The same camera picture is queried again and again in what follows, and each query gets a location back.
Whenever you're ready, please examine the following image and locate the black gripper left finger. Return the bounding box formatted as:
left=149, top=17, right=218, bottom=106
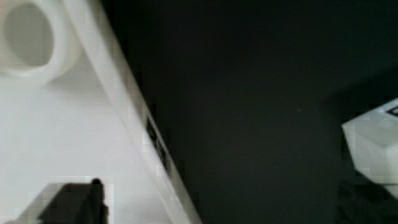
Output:
left=9, top=178, right=108, bottom=224

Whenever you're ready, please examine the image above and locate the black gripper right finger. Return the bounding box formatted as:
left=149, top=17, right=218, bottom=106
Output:
left=334, top=182, right=398, bottom=224

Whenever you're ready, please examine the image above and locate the white square tabletop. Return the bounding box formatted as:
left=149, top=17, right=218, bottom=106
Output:
left=0, top=0, right=202, bottom=224

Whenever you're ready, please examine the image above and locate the white table leg with tag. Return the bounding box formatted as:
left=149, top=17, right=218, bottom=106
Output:
left=341, top=98, right=398, bottom=199

